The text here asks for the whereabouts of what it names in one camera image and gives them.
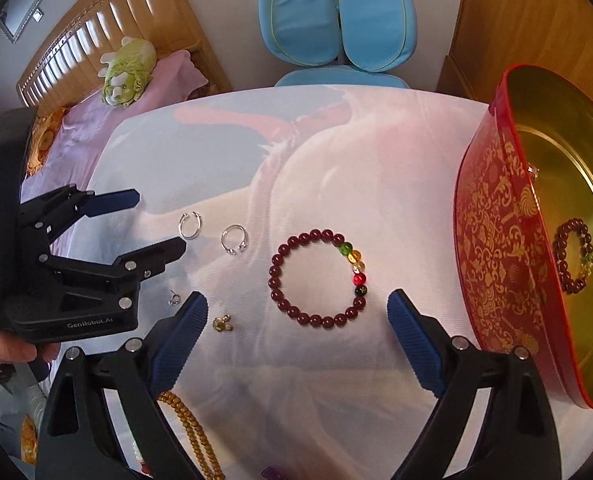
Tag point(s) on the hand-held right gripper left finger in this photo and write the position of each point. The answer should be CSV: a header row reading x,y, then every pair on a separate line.
x,y
181,340

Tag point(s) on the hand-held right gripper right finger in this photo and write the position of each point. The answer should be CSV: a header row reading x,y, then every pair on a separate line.
x,y
416,340

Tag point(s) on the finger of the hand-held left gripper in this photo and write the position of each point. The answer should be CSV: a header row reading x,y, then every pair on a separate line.
x,y
151,256
111,201

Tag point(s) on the red gold-patterned round tin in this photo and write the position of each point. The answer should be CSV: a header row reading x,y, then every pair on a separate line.
x,y
501,235

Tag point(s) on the person's left hand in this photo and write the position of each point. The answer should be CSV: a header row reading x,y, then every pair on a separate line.
x,y
6,350

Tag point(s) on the small silver stud earring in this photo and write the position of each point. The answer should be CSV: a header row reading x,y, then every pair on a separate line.
x,y
174,300

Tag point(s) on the small gold earring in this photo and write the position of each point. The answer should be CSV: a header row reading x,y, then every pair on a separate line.
x,y
221,324

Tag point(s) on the pink blanket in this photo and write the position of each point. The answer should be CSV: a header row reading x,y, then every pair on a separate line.
x,y
76,135

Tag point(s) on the yellow floral cloth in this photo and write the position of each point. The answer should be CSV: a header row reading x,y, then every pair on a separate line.
x,y
44,135

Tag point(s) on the green cabbage dog plush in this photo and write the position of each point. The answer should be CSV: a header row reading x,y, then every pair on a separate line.
x,y
126,60

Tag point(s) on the wooden slatted headboard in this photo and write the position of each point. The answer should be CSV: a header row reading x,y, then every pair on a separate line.
x,y
101,15

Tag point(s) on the blue chair backrest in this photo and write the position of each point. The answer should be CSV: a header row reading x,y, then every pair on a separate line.
x,y
296,10

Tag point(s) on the wooden wardrobe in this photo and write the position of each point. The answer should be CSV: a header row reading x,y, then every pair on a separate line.
x,y
526,10

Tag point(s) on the white wall switch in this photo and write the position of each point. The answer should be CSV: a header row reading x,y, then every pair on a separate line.
x,y
37,14

